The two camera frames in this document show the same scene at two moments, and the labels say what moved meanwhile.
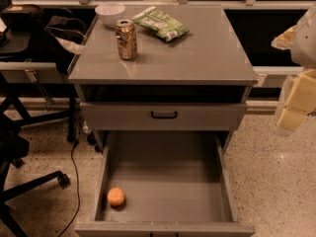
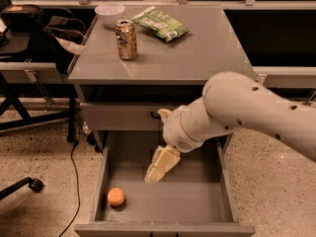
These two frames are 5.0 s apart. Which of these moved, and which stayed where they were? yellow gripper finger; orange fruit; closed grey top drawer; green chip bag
Moved: yellow gripper finger
Stayed: green chip bag; orange fruit; closed grey top drawer
